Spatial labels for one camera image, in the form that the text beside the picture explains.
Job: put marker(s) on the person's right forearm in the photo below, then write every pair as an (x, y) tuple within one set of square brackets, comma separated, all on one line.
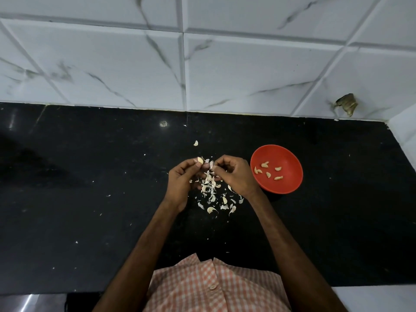
[(286, 250)]

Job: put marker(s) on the person's right hand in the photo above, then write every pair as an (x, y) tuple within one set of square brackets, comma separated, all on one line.
[(239, 177)]

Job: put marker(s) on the person's right thumb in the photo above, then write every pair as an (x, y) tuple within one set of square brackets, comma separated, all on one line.
[(221, 160)]

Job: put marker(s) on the orange checked shirt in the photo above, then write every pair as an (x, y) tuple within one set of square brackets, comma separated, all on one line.
[(195, 289)]

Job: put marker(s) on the red plastic bowl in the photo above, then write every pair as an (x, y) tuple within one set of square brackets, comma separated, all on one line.
[(286, 159)]

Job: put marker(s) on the person's left thumb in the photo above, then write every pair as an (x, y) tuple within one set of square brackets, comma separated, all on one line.
[(189, 162)]

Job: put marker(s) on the person's left forearm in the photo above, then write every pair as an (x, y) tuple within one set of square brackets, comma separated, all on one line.
[(143, 256)]

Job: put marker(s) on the pile of garlic peels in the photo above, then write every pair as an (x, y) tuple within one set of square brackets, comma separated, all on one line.
[(210, 191)]

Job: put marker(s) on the brown crumpled scrap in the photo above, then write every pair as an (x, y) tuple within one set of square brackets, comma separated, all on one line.
[(346, 103)]

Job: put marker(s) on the person's left hand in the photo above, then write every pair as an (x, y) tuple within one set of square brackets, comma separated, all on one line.
[(178, 185)]

